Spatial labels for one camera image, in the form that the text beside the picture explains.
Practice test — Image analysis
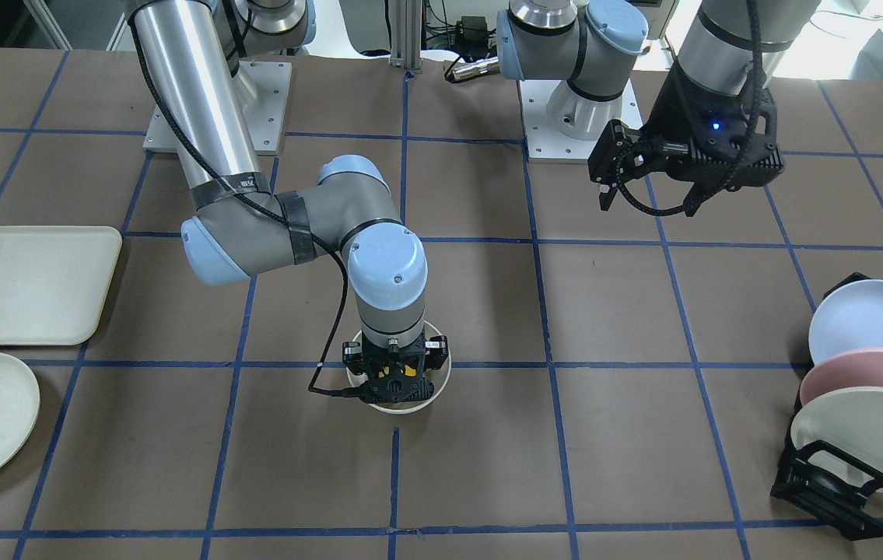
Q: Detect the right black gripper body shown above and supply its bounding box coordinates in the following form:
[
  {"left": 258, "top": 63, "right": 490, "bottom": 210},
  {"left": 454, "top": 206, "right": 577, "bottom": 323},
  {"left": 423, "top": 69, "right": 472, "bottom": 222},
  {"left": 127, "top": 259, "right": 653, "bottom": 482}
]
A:
[{"left": 342, "top": 333, "right": 450, "bottom": 405}]

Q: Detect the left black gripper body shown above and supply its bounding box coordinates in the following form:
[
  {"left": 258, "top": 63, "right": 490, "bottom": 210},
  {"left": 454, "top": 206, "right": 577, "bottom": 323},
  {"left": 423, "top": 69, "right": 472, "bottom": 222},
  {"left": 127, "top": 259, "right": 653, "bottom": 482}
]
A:
[{"left": 640, "top": 64, "right": 785, "bottom": 194}]

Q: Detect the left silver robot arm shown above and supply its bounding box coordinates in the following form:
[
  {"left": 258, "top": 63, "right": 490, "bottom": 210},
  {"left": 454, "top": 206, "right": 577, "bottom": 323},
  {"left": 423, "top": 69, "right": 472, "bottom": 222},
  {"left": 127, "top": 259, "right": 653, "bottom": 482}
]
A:
[{"left": 496, "top": 1, "right": 818, "bottom": 217}]

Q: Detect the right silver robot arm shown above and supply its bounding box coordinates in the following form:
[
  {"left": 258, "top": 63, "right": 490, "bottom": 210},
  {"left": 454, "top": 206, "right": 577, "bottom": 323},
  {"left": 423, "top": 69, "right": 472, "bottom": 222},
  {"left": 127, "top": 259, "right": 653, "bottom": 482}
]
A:
[{"left": 124, "top": 1, "right": 450, "bottom": 412}]

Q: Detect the blue plate in rack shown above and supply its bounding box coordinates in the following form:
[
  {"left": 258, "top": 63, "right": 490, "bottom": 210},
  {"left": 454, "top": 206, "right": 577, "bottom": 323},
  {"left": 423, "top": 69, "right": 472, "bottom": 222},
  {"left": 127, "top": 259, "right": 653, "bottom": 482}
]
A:
[{"left": 808, "top": 279, "right": 883, "bottom": 365}]

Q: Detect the pink plate in rack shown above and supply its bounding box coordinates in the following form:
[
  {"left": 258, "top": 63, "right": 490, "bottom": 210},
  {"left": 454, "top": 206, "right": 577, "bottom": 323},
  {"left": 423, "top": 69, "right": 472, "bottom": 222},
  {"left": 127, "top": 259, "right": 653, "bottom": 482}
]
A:
[{"left": 799, "top": 348, "right": 883, "bottom": 405}]

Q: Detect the cream plate in rack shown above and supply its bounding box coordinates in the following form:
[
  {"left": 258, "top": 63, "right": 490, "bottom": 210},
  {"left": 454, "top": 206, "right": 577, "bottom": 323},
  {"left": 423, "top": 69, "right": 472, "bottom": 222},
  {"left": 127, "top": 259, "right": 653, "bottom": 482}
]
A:
[{"left": 790, "top": 386, "right": 883, "bottom": 495}]

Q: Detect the black dish rack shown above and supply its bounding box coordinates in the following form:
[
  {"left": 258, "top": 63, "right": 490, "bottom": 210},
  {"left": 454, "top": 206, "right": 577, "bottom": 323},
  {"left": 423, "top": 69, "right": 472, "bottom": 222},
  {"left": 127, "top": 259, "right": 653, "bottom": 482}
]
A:
[{"left": 771, "top": 271, "right": 883, "bottom": 540}]

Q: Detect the cream rectangular tray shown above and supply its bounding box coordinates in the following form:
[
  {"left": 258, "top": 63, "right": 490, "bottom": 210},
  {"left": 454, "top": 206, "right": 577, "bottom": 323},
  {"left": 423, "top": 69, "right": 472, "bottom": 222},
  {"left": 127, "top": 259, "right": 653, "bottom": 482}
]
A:
[{"left": 0, "top": 226, "right": 122, "bottom": 346}]

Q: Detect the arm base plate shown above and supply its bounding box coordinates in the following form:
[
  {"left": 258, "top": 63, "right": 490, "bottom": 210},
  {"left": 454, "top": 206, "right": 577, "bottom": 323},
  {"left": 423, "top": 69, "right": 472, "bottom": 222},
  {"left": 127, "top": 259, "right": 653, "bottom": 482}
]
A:
[
  {"left": 518, "top": 79, "right": 643, "bottom": 163},
  {"left": 142, "top": 59, "right": 293, "bottom": 156}
]

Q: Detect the aluminium frame post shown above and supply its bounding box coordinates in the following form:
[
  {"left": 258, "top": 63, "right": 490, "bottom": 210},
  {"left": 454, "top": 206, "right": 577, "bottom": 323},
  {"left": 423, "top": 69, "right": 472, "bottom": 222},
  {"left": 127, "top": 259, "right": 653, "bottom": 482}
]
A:
[{"left": 387, "top": 0, "right": 423, "bottom": 75}]

